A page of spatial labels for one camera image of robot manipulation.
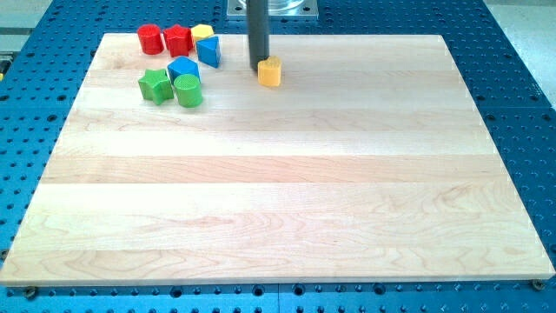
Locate left board stop screw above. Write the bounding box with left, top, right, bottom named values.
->
left=22, top=286, right=38, bottom=301

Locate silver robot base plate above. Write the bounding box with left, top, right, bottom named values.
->
left=226, top=0, right=319, bottom=19

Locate red cylinder block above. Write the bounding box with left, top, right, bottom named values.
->
left=136, top=23, right=164, bottom=55

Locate light wooden board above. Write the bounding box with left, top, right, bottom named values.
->
left=1, top=33, right=555, bottom=286

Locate blue pentagon block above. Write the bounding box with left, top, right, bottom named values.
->
left=167, top=56, right=201, bottom=83

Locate yellow hexagon block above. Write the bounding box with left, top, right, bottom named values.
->
left=190, top=23, right=214, bottom=43

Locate red star block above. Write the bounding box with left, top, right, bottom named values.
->
left=163, top=24, right=193, bottom=57

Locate right board stop screw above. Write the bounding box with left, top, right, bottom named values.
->
left=531, top=280, right=546, bottom=291

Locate blue triangle block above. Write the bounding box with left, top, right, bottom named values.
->
left=196, top=37, right=221, bottom=68

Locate green cylinder block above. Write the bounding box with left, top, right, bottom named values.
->
left=174, top=74, right=203, bottom=108

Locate blue perforated metal table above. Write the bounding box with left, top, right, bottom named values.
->
left=1, top=1, right=555, bottom=312

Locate green star block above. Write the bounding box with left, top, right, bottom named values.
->
left=138, top=69, right=174, bottom=105

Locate board stop screw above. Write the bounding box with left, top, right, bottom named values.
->
left=22, top=286, right=38, bottom=301
left=531, top=280, right=546, bottom=291

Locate yellow heart block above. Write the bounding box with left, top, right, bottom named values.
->
left=257, top=56, right=281, bottom=87

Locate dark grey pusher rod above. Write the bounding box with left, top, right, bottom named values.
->
left=246, top=0, right=269, bottom=71

